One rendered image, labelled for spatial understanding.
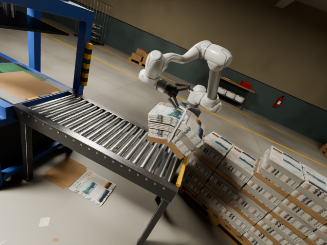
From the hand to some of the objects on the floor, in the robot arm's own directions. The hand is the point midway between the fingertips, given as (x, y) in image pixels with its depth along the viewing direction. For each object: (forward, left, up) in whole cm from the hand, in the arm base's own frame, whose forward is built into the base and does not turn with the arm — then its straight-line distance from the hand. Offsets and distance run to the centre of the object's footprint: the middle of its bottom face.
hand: (190, 101), depth 115 cm
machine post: (-139, -122, -129) cm, 226 cm away
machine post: (-103, -74, -129) cm, 181 cm away
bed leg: (+33, -6, -129) cm, 134 cm away
